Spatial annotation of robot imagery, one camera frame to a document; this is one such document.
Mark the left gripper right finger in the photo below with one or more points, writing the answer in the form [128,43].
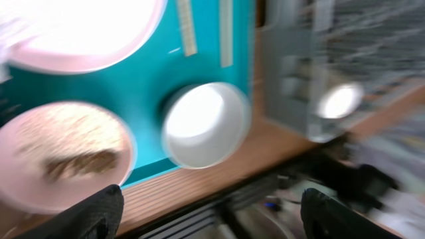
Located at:
[325,218]

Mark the small pink bowl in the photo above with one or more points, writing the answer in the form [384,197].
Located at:
[24,187]

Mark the white plastic cup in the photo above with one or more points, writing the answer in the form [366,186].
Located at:
[340,101]

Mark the brown food scraps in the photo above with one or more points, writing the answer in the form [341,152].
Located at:
[92,163]

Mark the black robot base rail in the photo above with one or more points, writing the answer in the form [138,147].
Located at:
[237,212]

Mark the right wooden chopstick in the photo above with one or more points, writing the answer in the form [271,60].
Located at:
[226,32]

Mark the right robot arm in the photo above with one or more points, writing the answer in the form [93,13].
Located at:
[378,186]

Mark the white paper napkin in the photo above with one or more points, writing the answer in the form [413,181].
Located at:
[10,29]

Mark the wooden chopstick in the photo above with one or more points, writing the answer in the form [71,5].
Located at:
[187,27]
[226,32]

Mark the teal plastic serving tray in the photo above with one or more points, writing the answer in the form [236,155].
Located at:
[137,88]

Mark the large white round plate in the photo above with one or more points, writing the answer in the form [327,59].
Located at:
[80,36]

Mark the grey plastic dishwasher rack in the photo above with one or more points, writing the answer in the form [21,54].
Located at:
[308,47]

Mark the white rice grains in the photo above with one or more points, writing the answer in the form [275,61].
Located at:
[68,129]

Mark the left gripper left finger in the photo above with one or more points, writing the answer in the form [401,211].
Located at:
[96,217]

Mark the left wooden chopstick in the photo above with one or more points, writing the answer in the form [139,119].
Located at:
[187,27]

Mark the grey round bowl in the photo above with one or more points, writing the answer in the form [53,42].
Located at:
[204,124]

